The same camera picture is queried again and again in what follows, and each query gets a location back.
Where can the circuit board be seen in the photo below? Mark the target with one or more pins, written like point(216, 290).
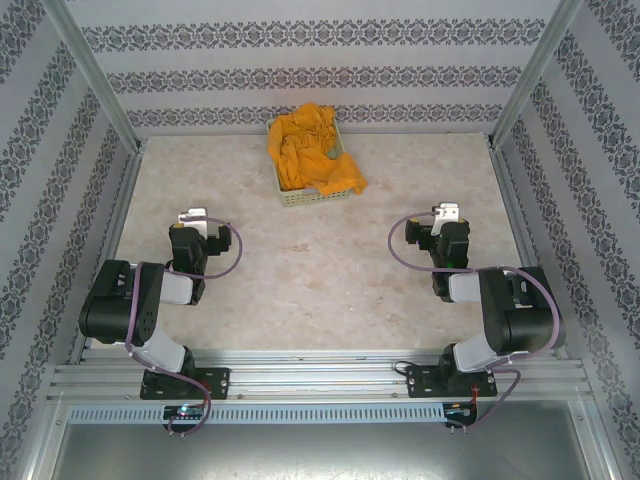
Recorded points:
point(185, 411)
point(460, 410)

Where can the aluminium left frame post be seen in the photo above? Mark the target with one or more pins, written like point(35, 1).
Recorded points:
point(90, 65)

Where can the orange t-shirt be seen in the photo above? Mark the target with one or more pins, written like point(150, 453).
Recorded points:
point(310, 160)

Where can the grey metal sheet panel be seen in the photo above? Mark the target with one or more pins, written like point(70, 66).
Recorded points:
point(320, 450)

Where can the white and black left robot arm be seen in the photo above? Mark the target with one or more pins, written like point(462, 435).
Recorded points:
point(120, 300)

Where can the aluminium right side rail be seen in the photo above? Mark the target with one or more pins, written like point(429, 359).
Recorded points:
point(517, 210)

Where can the aluminium mounting rail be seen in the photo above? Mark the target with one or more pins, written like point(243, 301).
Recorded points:
point(320, 372)

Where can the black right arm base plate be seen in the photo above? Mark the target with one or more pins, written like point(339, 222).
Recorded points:
point(420, 382)

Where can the aluminium right frame post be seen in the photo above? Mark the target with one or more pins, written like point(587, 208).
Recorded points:
point(536, 65)

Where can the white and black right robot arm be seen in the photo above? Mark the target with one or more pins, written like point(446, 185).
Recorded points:
point(520, 320)

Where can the left circuit board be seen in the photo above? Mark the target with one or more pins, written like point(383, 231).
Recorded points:
point(185, 411)

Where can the aluminium left side rail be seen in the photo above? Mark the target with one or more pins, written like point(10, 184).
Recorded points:
point(122, 200)

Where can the right circuit board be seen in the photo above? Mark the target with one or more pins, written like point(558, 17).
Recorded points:
point(460, 410)

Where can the pale green plastic basket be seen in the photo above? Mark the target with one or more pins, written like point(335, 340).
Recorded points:
point(300, 199)

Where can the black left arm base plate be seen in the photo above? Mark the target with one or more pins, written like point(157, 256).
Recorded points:
point(217, 382)

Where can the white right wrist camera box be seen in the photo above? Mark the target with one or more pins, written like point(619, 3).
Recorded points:
point(447, 212)

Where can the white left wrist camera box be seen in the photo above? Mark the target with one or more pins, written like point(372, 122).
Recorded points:
point(194, 216)

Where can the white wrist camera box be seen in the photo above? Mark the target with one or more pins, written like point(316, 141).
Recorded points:
point(447, 212)
point(194, 216)

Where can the aluminium frame post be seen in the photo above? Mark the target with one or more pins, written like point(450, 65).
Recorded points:
point(90, 65)
point(536, 65)

